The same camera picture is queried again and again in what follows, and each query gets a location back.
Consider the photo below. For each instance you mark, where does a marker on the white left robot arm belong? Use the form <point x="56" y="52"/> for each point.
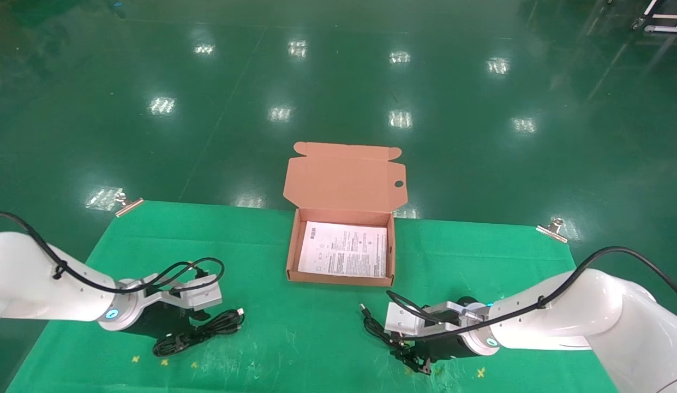
<point x="33" y="284"/>

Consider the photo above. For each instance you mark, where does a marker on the green table cloth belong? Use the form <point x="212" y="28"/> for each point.
<point x="294" y="338"/>

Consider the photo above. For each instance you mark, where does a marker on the white wheeled table frame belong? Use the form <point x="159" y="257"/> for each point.
<point x="665" y="28"/>

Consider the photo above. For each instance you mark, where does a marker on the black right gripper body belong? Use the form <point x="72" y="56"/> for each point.
<point x="453" y="344"/>

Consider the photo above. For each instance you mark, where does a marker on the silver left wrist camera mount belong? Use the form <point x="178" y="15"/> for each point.
<point x="202" y="295"/>

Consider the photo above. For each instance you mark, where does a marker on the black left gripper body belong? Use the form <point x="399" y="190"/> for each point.
<point x="153" y="322"/>

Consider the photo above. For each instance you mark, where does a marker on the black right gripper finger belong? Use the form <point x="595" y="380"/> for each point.
<point x="420" y="367"/>
<point x="403" y="349"/>

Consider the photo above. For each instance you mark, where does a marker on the white printed paper sheet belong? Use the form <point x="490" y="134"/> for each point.
<point x="343" y="251"/>

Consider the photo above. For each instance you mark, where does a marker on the metal binder clip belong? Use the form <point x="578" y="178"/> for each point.
<point x="130" y="206"/>
<point x="551" y="231"/>

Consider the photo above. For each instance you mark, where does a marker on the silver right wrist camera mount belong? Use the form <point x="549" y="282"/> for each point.
<point x="401" y="319"/>

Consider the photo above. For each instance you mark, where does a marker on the open brown cardboard box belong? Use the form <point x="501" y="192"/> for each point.
<point x="343" y="180"/>

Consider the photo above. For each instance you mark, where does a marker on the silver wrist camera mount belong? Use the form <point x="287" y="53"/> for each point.
<point x="202" y="295"/>
<point x="401" y="319"/>

